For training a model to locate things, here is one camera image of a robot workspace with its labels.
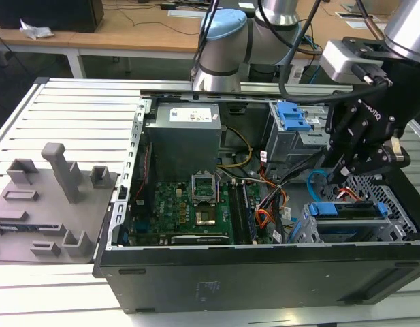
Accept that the thick black camera cable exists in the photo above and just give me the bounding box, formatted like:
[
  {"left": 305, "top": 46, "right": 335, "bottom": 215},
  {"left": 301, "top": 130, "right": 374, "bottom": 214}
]
[{"left": 276, "top": 0, "right": 394, "bottom": 103}]

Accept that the crumpled white paper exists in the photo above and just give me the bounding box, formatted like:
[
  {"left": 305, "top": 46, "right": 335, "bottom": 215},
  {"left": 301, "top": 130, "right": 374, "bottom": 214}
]
[{"left": 19, "top": 18, "right": 56, "bottom": 40}]

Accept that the black PC case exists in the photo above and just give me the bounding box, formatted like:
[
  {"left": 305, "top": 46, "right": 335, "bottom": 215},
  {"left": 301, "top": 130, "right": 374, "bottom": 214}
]
[{"left": 92, "top": 89, "right": 420, "bottom": 315}]

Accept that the multicoloured power wire bundle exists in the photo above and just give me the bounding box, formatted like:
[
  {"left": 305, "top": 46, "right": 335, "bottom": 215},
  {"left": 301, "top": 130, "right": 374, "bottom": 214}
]
[{"left": 256, "top": 168, "right": 292, "bottom": 236}]

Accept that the hard disk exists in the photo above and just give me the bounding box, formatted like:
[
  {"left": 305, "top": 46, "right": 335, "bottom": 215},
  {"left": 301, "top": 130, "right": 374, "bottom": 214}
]
[{"left": 306, "top": 200, "right": 388, "bottom": 221}]

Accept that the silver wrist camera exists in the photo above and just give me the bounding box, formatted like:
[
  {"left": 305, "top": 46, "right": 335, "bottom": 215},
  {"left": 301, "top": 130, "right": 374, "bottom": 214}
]
[{"left": 319, "top": 40, "right": 391, "bottom": 85}]

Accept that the yellow and black wire bundle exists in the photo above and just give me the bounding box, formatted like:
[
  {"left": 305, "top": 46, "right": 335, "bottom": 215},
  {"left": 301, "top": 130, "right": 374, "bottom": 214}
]
[{"left": 216, "top": 125, "right": 254, "bottom": 170}]

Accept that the CPU socket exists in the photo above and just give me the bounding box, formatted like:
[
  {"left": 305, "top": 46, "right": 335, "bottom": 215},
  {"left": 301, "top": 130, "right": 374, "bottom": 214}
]
[{"left": 195, "top": 208, "right": 217, "bottom": 226}]

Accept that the black RAM slot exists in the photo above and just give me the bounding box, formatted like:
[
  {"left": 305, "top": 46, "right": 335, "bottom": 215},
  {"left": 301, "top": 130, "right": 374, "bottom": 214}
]
[
  {"left": 227, "top": 180, "right": 244, "bottom": 245},
  {"left": 240, "top": 180, "right": 259, "bottom": 245}
]

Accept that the metal disk bay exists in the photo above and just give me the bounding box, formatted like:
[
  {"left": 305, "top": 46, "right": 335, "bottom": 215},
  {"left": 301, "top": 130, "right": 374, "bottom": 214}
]
[{"left": 291, "top": 200, "right": 418, "bottom": 245}]

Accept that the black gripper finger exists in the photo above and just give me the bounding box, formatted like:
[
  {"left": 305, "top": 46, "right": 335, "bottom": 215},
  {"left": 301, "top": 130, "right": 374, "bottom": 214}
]
[
  {"left": 347, "top": 138, "right": 412, "bottom": 176},
  {"left": 321, "top": 99, "right": 366, "bottom": 186}
]

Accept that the thin red wire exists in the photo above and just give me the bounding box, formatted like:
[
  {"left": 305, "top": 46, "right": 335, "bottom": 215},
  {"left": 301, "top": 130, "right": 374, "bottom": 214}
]
[{"left": 133, "top": 141, "right": 153, "bottom": 202}]

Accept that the metal drive cage blue latch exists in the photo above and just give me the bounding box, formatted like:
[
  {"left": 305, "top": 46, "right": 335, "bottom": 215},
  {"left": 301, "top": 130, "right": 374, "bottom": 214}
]
[{"left": 265, "top": 100, "right": 334, "bottom": 175}]

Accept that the grey power supply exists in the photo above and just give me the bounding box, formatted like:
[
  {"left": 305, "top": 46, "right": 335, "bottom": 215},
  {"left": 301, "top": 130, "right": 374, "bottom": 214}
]
[{"left": 143, "top": 102, "right": 223, "bottom": 175}]

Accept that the metal socket cover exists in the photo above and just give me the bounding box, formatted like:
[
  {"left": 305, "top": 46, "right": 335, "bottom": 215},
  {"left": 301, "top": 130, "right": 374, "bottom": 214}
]
[{"left": 190, "top": 172, "right": 219, "bottom": 204}]

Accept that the black box on desk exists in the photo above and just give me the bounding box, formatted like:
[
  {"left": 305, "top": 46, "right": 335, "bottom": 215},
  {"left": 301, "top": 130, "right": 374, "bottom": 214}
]
[{"left": 0, "top": 0, "right": 105, "bottom": 34}]

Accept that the green motherboard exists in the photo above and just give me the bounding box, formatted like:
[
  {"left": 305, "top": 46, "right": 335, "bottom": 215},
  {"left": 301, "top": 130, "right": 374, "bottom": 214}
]
[{"left": 127, "top": 176, "right": 276, "bottom": 246}]

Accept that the red orange disk power wire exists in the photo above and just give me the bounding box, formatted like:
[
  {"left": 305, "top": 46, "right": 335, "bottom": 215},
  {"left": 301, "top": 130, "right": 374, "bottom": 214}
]
[{"left": 337, "top": 188, "right": 374, "bottom": 209}]

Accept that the wooden desk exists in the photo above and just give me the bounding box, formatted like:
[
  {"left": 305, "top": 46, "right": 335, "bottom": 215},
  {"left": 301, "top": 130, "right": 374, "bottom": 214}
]
[{"left": 0, "top": 0, "right": 403, "bottom": 81}]

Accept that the grey parts rack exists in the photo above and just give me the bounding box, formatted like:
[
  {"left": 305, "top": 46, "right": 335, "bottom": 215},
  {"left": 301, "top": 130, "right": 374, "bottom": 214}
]
[{"left": 0, "top": 142, "right": 120, "bottom": 265}]

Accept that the black graphics card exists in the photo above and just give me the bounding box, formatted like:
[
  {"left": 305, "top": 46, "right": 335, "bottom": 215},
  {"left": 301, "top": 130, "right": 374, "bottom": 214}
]
[{"left": 170, "top": 233, "right": 231, "bottom": 246}]

